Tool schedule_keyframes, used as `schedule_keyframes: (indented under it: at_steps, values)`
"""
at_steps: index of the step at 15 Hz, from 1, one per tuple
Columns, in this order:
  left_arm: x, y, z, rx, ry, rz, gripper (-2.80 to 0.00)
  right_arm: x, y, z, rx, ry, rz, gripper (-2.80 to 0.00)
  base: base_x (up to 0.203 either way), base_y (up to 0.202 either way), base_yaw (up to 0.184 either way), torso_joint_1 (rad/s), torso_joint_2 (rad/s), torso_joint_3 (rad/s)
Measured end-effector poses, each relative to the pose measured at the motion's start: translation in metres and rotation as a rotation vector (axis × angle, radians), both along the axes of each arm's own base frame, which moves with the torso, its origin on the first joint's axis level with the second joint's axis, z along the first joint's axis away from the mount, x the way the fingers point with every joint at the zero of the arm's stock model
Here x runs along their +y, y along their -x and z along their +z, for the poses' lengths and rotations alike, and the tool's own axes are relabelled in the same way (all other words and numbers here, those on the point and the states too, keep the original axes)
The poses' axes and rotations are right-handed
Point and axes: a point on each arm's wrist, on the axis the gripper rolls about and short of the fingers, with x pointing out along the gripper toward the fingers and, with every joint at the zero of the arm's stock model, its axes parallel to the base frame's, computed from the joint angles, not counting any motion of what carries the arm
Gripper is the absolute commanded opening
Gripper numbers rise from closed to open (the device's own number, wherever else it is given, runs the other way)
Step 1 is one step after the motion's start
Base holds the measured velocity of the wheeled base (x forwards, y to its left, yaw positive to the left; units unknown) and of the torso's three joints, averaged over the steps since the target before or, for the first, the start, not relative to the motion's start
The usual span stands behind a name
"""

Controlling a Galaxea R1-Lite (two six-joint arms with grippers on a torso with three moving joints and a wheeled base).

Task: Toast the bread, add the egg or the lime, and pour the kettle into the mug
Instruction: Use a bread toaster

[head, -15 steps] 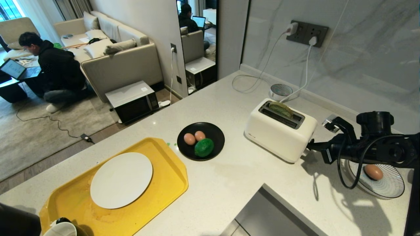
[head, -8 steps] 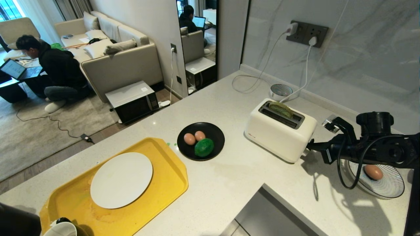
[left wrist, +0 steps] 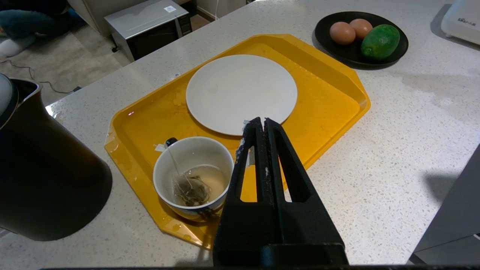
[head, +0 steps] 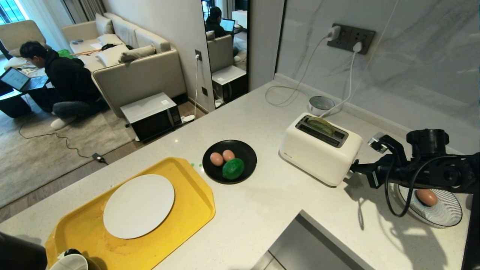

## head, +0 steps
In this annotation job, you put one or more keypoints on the person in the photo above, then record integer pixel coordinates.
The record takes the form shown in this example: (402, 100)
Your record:
(69, 78)

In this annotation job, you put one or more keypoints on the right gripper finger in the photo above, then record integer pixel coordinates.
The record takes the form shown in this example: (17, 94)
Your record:
(362, 168)

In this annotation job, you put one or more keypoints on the beige armchair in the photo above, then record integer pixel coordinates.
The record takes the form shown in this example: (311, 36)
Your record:
(20, 33)

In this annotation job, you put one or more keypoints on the beige sofa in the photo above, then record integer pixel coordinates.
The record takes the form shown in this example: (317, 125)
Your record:
(142, 78)

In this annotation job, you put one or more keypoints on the white round plate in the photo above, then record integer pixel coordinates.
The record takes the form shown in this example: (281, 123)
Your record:
(138, 206)

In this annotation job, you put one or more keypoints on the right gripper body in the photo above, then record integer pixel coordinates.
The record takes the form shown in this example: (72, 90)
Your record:
(393, 170)

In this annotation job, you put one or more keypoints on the black microwave oven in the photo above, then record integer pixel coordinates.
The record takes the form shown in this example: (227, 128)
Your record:
(148, 107)

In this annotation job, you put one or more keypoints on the black low table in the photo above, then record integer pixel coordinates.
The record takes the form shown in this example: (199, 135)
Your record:
(13, 103)

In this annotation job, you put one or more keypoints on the grey cushion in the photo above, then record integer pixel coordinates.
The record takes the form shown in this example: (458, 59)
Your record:
(137, 53)

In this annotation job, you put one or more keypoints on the white mug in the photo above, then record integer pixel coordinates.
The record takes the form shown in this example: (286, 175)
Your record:
(71, 263)

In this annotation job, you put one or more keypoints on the brown egg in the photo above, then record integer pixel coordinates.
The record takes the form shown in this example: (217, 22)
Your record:
(427, 197)
(216, 159)
(228, 155)

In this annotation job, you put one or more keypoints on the open laptop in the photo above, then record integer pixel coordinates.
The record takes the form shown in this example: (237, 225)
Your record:
(15, 78)

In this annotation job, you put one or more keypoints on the black microwave door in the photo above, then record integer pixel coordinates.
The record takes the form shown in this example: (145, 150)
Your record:
(155, 122)

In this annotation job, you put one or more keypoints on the dark wall socket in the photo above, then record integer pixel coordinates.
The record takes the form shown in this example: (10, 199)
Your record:
(204, 91)
(198, 55)

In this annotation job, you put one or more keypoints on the black round plate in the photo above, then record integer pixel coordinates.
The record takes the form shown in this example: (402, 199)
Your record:
(243, 153)

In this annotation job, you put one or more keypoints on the stainless steel sink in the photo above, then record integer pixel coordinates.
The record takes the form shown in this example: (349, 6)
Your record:
(300, 247)

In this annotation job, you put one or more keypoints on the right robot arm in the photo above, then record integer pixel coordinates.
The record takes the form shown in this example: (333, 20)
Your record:
(446, 176)

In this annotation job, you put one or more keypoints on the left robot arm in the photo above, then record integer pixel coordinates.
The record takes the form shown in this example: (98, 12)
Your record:
(18, 253)

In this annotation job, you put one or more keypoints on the white toaster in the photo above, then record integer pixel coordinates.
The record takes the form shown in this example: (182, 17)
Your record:
(318, 157)

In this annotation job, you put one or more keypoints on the white power strip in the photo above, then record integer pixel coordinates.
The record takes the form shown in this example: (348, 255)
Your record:
(188, 118)

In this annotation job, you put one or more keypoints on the white power plug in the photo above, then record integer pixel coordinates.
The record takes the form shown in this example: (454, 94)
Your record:
(333, 33)
(357, 47)

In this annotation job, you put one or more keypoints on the blue striped plate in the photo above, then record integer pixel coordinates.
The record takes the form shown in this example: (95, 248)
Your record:
(448, 212)

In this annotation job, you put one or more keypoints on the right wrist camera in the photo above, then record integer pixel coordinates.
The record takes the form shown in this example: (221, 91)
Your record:
(377, 143)

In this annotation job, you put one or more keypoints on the grey rug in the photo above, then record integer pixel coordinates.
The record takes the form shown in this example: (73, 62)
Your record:
(33, 161)

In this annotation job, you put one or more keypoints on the tall wall mirror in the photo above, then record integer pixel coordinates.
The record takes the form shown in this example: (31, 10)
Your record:
(225, 52)

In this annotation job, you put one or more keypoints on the yellow plastic tray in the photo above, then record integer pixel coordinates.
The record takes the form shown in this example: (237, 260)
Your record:
(187, 210)

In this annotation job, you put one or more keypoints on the green bread slice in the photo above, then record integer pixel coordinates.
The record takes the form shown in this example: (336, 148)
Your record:
(322, 126)

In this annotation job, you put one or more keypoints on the beige cushion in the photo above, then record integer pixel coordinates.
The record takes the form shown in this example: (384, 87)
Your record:
(110, 55)
(110, 39)
(104, 24)

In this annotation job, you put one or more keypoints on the grey curtain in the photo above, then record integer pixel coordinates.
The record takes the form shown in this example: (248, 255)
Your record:
(84, 9)

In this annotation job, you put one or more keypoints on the dark wall outlet panel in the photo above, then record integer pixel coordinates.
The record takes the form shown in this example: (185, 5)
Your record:
(365, 37)

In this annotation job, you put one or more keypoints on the black power adapter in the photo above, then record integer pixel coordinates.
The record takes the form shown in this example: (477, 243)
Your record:
(99, 158)

